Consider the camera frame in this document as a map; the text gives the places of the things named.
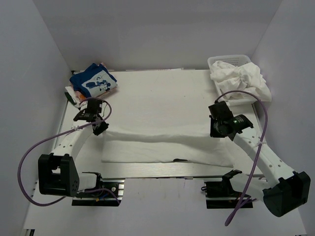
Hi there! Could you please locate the white t-shirt with black print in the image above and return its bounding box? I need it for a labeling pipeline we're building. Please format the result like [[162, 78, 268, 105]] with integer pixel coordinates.
[[101, 130, 234, 168]]

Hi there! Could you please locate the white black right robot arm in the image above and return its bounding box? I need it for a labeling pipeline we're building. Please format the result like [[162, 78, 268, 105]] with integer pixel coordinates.
[[210, 115, 311, 217]]

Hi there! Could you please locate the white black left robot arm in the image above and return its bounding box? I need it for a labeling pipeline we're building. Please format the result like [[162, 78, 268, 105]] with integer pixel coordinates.
[[38, 120, 109, 197]]

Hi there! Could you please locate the white folded t-shirt stack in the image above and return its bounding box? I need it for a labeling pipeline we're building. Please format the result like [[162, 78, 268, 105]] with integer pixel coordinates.
[[64, 62, 116, 111]]

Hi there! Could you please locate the blue mickey print folded t-shirt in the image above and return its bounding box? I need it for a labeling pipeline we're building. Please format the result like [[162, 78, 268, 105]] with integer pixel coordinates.
[[69, 63, 118, 98]]

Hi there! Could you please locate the white crumpled t-shirt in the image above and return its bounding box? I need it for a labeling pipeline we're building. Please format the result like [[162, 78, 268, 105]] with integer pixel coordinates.
[[210, 60, 272, 102]]

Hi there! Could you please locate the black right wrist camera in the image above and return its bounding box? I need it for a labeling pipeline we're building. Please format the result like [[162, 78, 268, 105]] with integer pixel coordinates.
[[209, 101, 253, 132]]

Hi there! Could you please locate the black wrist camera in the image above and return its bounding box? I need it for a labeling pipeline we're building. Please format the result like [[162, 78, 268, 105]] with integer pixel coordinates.
[[73, 98, 103, 122], [209, 101, 253, 132]]

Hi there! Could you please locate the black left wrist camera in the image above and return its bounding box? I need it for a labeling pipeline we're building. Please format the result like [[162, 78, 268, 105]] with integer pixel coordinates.
[[73, 98, 103, 122]]

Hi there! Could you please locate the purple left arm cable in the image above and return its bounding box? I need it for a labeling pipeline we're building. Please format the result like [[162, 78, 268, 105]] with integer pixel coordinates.
[[18, 98, 121, 205]]

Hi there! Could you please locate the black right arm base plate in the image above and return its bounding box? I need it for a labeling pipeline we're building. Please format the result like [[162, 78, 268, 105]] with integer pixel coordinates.
[[201, 181, 242, 209]]

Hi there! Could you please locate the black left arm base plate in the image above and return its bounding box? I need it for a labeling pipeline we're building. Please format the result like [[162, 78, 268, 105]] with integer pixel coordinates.
[[71, 179, 125, 207]]

